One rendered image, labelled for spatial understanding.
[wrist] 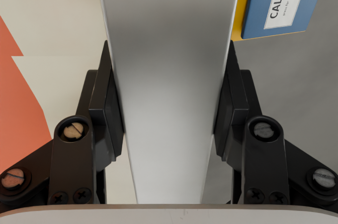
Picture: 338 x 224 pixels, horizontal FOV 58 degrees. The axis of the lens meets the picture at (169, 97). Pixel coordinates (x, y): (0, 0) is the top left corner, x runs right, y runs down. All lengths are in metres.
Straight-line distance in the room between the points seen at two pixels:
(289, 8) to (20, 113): 0.36
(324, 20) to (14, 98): 1.92
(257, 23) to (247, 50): 1.44
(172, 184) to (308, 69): 2.12
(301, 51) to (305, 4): 1.63
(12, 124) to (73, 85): 0.05
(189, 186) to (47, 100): 0.09
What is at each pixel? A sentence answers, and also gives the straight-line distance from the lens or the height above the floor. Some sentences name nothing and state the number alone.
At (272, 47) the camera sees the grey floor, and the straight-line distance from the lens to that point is 1.95.
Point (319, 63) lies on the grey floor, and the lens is 2.27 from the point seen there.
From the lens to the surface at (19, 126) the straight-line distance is 0.20.
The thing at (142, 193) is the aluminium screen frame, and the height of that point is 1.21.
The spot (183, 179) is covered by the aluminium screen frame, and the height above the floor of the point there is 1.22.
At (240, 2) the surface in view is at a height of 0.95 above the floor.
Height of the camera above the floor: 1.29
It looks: 42 degrees down
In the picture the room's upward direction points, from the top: 163 degrees clockwise
